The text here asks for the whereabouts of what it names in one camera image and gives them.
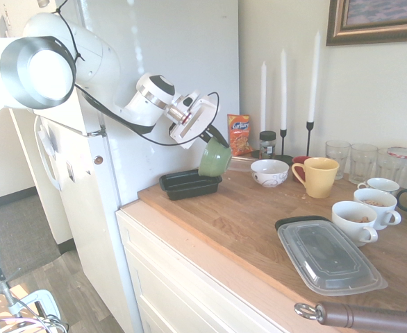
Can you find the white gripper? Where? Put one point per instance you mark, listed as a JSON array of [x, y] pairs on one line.
[[193, 125]]

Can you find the green ceramic bowl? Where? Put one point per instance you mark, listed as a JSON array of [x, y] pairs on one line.
[[215, 161]]

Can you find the orange snack bag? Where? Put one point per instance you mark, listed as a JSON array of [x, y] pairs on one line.
[[240, 135]]

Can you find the glass jar with dark lid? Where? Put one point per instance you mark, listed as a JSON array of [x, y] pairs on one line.
[[267, 145]]

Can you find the black plastic food container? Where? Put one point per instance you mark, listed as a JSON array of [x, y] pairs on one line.
[[186, 189]]

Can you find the white taper candle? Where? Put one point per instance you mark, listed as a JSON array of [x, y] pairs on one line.
[[314, 76], [283, 90], [263, 97]]

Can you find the white bowl with swirl pattern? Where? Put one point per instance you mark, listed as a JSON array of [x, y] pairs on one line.
[[269, 175]]

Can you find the black candle holder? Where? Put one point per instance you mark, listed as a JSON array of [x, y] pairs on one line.
[[284, 157], [309, 138]]

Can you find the red mug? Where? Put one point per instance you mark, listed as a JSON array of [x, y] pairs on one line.
[[298, 160]]

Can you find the white refrigerator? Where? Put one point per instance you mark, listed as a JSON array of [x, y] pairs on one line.
[[175, 52]]

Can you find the yellow mug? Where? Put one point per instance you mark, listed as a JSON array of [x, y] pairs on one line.
[[319, 178]]

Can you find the clear drinking glass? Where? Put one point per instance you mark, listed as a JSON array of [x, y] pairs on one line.
[[363, 163], [337, 159], [382, 164]]

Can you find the small photo fridge magnet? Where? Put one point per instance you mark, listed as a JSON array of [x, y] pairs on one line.
[[71, 171]]

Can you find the cream counter cabinet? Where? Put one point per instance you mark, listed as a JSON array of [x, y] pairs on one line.
[[175, 277]]

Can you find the white coffee cup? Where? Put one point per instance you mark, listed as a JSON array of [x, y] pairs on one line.
[[349, 227], [380, 184], [384, 215]]

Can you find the clear plastic container lid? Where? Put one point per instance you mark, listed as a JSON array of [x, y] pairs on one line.
[[328, 256]]

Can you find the glass jar red checked lid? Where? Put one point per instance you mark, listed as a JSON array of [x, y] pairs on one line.
[[403, 166]]

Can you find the framed picture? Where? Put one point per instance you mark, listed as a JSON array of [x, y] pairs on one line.
[[373, 21]]

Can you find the white metal clamp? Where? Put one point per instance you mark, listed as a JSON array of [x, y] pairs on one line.
[[33, 301]]

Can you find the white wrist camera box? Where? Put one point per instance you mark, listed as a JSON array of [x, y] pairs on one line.
[[190, 100]]

